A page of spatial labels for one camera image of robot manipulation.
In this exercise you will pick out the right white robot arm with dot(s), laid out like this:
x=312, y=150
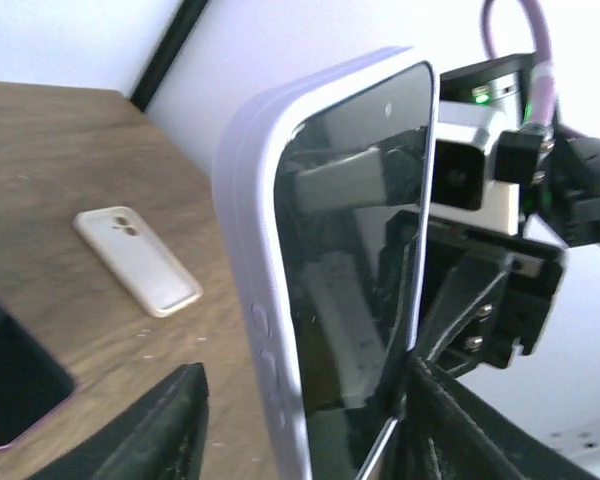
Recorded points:
x=564, y=190

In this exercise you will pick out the cream pink phone case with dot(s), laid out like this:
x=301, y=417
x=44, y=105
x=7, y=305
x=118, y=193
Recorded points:
x=139, y=259

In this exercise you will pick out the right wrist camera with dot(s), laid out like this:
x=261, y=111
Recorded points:
x=481, y=167

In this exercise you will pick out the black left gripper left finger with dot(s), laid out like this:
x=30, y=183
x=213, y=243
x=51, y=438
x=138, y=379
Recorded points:
x=160, y=436

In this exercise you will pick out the black enclosure frame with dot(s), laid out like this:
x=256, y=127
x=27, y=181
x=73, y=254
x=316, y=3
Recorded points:
x=166, y=52

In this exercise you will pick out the black phone pink edge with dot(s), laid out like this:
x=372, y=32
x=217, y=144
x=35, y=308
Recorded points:
x=32, y=383

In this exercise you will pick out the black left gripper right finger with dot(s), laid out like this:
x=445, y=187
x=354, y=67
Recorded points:
x=444, y=431

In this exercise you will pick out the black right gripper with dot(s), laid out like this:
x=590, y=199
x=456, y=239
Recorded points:
x=486, y=296

